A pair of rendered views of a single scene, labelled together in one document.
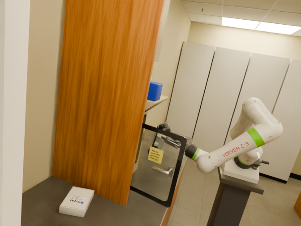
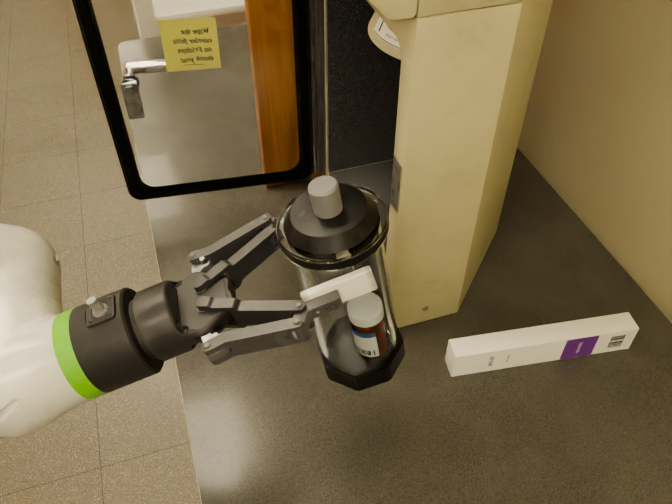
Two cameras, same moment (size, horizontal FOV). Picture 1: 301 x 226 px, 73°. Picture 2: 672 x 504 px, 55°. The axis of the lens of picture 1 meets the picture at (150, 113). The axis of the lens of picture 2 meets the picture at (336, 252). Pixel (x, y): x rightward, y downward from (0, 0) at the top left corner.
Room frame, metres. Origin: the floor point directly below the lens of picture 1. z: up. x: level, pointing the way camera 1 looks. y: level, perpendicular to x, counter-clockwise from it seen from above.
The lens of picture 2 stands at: (1.77, -0.37, 1.68)
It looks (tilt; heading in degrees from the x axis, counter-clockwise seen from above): 45 degrees down; 146
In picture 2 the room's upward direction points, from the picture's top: straight up
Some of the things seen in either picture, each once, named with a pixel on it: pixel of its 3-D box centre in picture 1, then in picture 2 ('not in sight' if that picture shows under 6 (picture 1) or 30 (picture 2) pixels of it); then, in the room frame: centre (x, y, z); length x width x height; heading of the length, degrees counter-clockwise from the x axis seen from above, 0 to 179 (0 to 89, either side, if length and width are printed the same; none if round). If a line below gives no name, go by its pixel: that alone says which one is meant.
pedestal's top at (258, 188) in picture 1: (238, 176); not in sight; (1.58, -0.83, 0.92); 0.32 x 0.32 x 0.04; 79
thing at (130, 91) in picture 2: not in sight; (132, 99); (0.95, -0.16, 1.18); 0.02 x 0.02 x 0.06; 67
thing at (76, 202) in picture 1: (78, 200); not in sight; (0.88, 0.27, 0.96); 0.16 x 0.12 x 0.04; 1
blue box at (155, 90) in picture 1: (150, 90); not in sight; (1.10, 0.02, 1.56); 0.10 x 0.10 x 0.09; 74
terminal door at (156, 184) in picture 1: (151, 163); (207, 82); (0.98, -0.06, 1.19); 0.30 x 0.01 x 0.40; 67
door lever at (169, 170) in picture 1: (162, 169); not in sight; (0.92, -0.11, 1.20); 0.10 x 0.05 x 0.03; 67
